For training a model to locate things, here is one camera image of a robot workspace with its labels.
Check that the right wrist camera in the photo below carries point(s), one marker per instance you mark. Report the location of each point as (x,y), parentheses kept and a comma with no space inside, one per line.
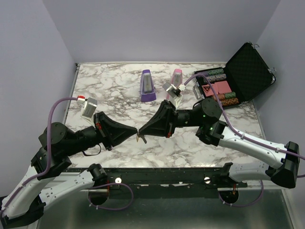
(175,93)

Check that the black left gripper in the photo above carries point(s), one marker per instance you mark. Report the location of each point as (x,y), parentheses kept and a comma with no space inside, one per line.
(111,132)

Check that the red-backed card deck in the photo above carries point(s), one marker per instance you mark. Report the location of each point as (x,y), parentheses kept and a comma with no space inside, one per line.
(208,90)

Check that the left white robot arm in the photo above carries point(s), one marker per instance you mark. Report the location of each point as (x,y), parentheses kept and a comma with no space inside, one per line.
(27,203)

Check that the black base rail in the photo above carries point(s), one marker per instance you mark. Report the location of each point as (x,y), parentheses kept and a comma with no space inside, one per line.
(156,183)

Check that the purple metronome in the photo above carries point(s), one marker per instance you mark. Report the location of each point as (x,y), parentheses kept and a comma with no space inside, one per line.
(147,89)

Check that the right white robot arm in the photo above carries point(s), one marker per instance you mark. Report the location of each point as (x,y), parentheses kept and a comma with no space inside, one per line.
(278,163)

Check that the pink card deck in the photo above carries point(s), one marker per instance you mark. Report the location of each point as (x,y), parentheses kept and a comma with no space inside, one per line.
(223,87)

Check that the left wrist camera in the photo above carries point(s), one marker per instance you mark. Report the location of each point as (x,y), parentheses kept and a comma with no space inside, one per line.
(89,108)

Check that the pink metronome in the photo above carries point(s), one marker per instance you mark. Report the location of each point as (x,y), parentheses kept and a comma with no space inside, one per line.
(176,80)

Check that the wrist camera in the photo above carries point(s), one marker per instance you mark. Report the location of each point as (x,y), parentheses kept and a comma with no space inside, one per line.
(89,108)
(175,93)

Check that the black poker chip case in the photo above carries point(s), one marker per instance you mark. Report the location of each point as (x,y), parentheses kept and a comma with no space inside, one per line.
(246,73)

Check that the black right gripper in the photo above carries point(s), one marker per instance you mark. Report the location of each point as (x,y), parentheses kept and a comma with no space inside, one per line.
(163,123)

